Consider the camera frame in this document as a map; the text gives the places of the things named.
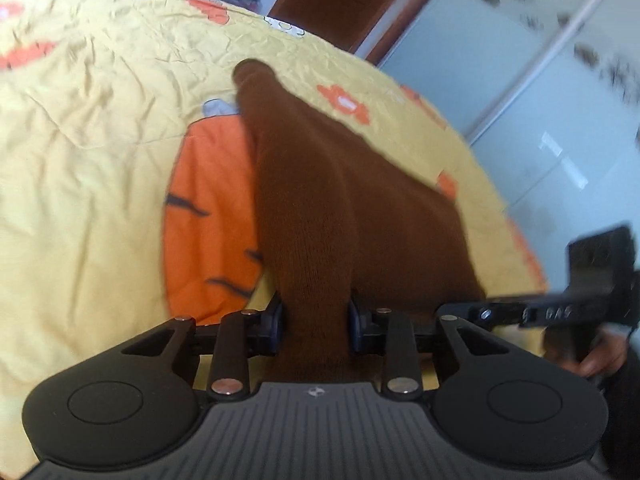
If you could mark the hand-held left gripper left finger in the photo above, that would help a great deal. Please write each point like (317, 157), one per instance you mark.
(277, 329)

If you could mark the brown knit sweater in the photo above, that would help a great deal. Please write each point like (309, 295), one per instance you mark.
(320, 210)

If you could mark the person's right hand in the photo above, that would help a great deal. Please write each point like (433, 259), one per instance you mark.
(602, 360)

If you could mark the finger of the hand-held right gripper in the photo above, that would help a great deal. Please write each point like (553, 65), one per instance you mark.
(500, 312)

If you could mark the yellow carrot print blanket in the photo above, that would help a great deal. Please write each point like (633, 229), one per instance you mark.
(90, 160)

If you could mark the white flower sticker wardrobe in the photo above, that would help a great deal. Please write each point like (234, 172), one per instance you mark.
(540, 85)

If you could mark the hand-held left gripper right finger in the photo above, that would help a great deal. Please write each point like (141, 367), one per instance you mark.
(354, 329)

